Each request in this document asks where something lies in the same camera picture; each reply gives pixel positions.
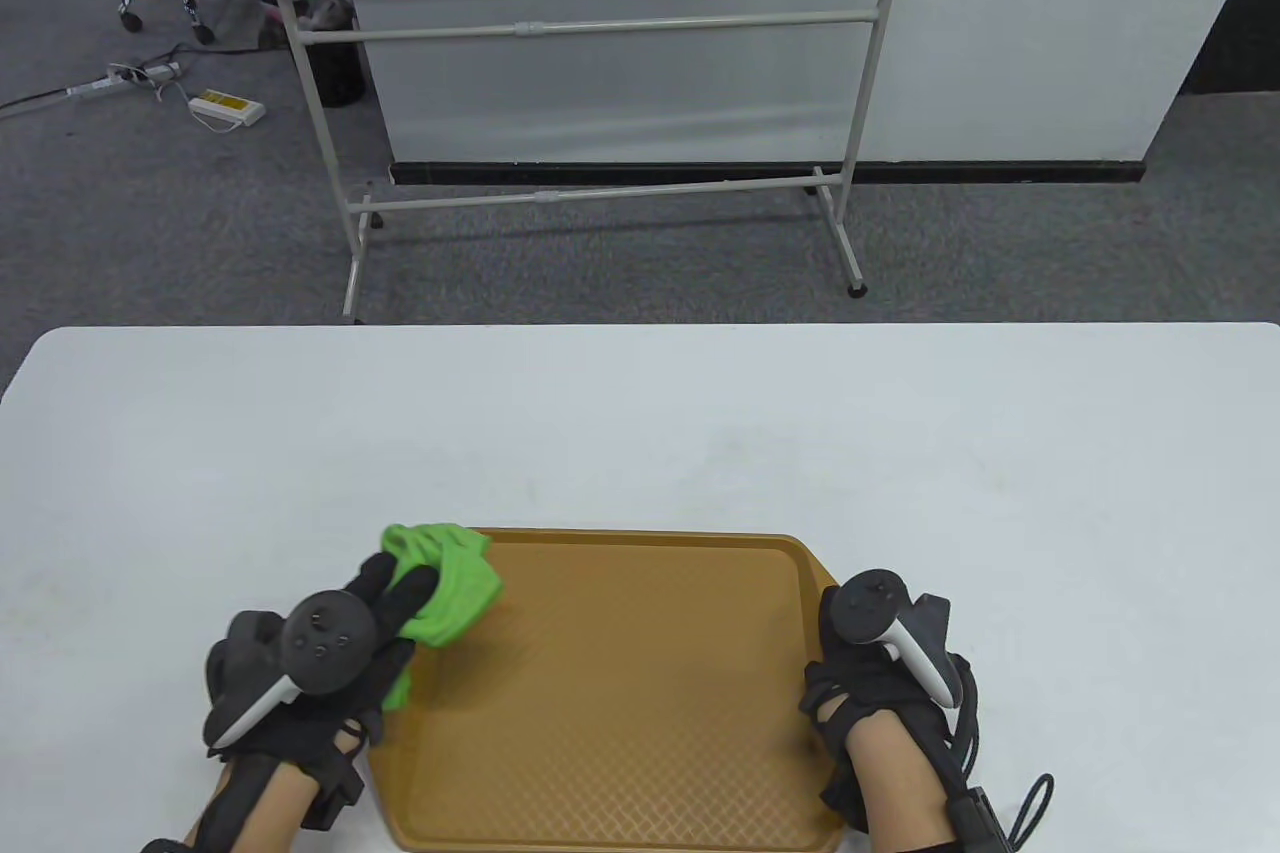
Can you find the black trash bin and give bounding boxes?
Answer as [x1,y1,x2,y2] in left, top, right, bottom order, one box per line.
[305,0,367,108]

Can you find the black white right controller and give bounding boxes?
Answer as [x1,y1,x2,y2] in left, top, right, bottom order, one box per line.
[832,570,956,706]

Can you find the person's right hand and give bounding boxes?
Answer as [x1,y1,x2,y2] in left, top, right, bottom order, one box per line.
[798,588,986,834]

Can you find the white yellow-labelled power strip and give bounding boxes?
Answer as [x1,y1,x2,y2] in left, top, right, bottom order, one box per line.
[190,89,267,132]

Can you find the brown plastic food tray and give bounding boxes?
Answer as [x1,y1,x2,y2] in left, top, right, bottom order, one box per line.
[368,530,876,853]

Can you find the black white controller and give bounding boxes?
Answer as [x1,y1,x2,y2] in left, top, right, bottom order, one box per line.
[205,590,381,749]
[832,570,956,706]

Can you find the black lanyard loop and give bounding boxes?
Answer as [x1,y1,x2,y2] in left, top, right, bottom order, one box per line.
[1005,773,1056,853]

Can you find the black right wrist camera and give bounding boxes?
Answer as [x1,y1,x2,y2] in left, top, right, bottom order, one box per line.
[950,788,1006,853]

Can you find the black white left controller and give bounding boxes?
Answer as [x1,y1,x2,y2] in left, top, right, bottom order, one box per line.
[205,590,381,749]

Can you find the person's left forearm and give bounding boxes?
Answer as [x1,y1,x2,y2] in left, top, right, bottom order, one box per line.
[190,758,321,853]

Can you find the person's left hand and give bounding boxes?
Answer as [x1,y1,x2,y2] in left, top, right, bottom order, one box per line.
[203,551,441,834]

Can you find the person's right forearm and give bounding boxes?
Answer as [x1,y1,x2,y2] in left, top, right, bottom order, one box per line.
[848,713,961,853]

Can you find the green square towel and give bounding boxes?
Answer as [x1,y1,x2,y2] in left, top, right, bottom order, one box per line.
[380,523,504,712]

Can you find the white power strip with cable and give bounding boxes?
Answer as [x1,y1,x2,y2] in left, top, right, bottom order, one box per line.
[0,43,186,116]

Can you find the gray bag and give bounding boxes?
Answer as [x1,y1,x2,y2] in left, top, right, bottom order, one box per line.
[212,0,293,54]

